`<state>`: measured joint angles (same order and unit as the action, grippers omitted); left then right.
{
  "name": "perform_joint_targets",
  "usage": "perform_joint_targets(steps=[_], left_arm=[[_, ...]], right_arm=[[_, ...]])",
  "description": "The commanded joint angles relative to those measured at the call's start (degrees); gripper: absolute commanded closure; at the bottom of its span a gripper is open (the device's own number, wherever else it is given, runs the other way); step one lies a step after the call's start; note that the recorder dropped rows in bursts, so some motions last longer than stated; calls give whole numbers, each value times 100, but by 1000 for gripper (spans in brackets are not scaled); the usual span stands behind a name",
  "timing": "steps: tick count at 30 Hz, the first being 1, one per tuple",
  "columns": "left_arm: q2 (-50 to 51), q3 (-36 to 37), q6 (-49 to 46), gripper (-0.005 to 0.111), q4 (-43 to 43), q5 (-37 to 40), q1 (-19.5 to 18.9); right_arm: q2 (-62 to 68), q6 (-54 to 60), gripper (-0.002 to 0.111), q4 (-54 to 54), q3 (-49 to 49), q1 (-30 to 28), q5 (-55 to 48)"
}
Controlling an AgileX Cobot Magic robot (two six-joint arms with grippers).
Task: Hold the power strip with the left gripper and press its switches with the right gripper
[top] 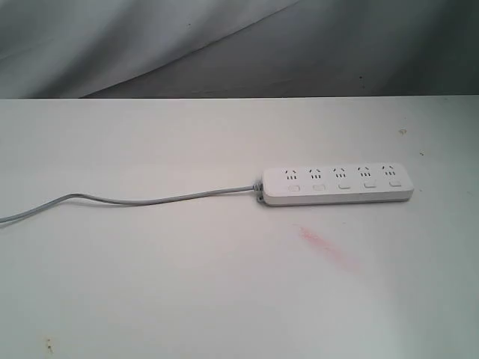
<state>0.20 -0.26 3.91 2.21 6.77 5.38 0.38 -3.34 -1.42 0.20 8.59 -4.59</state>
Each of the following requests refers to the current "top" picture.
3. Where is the white five-socket power strip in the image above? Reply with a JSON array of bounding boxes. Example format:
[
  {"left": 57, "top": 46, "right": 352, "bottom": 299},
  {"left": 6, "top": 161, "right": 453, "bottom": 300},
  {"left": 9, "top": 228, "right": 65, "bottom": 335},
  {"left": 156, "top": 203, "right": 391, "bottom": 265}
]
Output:
[{"left": 258, "top": 162, "right": 414, "bottom": 206}]

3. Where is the grey fabric backdrop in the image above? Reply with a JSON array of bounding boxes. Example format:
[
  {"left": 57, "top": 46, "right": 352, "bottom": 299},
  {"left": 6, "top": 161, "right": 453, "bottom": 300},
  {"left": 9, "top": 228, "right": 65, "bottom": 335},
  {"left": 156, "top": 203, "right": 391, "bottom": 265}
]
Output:
[{"left": 1, "top": 1, "right": 478, "bottom": 99}]

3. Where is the grey power cord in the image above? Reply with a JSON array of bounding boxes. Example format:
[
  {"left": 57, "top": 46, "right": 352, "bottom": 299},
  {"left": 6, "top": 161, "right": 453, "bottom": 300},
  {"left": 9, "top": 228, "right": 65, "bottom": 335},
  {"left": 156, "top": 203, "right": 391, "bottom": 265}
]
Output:
[{"left": 0, "top": 183, "right": 259, "bottom": 228}]

